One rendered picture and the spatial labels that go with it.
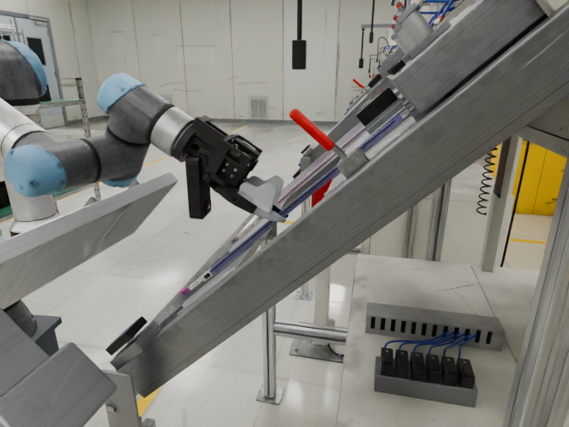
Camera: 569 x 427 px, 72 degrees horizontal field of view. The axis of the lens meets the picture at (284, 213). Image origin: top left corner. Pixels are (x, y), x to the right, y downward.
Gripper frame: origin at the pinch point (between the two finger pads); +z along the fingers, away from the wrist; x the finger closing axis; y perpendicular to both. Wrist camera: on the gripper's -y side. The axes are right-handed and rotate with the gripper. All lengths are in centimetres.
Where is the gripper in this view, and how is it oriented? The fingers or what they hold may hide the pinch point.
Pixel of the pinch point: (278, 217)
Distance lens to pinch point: 67.2
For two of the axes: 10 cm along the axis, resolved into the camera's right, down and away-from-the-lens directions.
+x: 2.2, -3.3, 9.2
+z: 8.2, 5.7, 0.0
